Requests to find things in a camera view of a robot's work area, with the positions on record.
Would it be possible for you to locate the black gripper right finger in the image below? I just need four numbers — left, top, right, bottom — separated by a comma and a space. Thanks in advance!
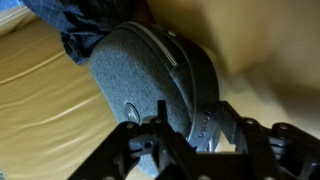
212, 101, 320, 180

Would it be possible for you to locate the black fabric bag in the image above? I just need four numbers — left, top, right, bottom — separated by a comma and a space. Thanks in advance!
88, 21, 223, 178

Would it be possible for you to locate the blue crumpled clothing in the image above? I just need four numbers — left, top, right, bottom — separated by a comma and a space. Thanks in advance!
19, 0, 149, 66

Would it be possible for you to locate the tan leather sofa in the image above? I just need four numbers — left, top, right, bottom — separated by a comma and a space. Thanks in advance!
0, 0, 320, 180

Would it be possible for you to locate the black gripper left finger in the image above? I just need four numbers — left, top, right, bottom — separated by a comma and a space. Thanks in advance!
67, 99, 198, 180

